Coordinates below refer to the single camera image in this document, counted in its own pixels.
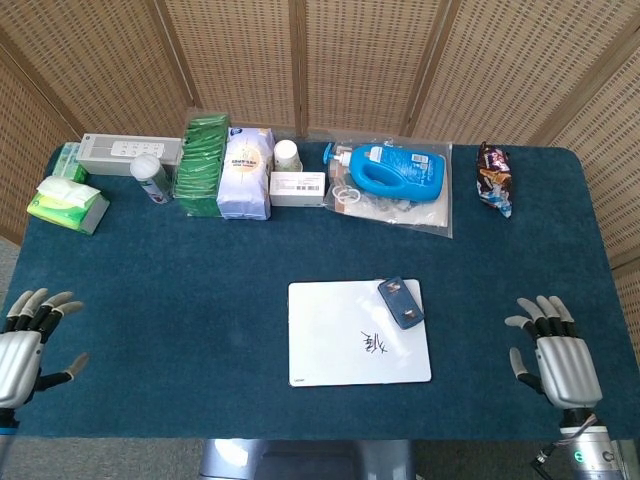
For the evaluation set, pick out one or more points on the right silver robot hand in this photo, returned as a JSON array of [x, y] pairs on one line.
[[567, 370]]

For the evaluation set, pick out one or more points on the white lavender paper bag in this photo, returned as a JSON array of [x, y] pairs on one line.
[[245, 185]]

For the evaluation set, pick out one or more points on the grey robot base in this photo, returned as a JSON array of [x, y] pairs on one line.
[[300, 462]]

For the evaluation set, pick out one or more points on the white drawing board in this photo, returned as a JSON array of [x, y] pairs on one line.
[[330, 330]]

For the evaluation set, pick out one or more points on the blue board eraser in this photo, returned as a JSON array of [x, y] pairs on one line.
[[400, 305]]

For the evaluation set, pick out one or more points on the clear box of green sachets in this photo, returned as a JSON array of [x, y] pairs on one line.
[[200, 170]]

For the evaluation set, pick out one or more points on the clear zip plastic bag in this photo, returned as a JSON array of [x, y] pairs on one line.
[[415, 217]]

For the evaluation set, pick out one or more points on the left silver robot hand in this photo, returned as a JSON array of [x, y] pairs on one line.
[[20, 360]]

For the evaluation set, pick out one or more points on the dark teal table mat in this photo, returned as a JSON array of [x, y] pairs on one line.
[[200, 300]]

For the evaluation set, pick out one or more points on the open green tissue pack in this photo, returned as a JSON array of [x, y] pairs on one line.
[[70, 210]]

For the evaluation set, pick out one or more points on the woven rattan folding screen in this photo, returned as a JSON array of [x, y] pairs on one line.
[[350, 60]]

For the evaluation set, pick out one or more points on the grey power strip box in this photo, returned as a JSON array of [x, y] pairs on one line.
[[105, 157]]

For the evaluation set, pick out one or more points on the blue pump detergent bottle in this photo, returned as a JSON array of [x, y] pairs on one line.
[[400, 175]]

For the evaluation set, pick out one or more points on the white-capped spray can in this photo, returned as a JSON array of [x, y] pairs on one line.
[[150, 175]]

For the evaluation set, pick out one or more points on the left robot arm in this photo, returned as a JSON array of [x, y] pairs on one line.
[[6, 417]]

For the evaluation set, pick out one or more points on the pale green tissue pack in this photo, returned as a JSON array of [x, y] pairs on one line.
[[67, 162]]

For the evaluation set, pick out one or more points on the small white bottle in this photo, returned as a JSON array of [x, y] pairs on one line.
[[287, 157]]

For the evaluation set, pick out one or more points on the brown snack bag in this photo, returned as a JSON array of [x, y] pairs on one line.
[[492, 180]]

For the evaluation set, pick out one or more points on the small white barcode box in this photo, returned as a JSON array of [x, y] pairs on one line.
[[295, 190]]

